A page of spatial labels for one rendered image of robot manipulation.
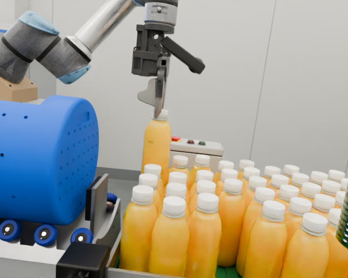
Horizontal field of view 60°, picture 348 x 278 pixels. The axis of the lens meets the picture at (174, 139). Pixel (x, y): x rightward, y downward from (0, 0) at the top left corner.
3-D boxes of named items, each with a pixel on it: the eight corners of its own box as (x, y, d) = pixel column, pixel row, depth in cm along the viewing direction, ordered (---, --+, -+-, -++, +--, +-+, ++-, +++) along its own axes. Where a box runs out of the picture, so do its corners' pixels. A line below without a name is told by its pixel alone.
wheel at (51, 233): (45, 220, 64) (41, 218, 62) (62, 230, 63) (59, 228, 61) (31, 240, 62) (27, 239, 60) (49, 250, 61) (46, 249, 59)
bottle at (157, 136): (148, 177, 83) (154, 111, 79) (170, 184, 80) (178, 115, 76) (133, 185, 77) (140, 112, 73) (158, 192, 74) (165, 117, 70)
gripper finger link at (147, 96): (136, 116, 73) (140, 78, 73) (160, 119, 73) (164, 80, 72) (133, 116, 70) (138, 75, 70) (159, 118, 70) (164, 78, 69)
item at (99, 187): (96, 219, 77) (99, 172, 74) (105, 220, 77) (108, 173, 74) (82, 240, 67) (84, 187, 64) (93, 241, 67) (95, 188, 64)
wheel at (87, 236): (75, 227, 63) (72, 225, 61) (96, 230, 63) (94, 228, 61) (69, 250, 61) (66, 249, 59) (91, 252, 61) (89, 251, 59)
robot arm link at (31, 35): (8, 32, 106) (33, 4, 105) (40, 60, 112) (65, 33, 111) (-1, 35, 95) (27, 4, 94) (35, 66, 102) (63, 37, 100)
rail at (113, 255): (141, 192, 91) (142, 182, 90) (143, 192, 91) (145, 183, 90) (103, 282, 52) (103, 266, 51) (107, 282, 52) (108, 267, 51)
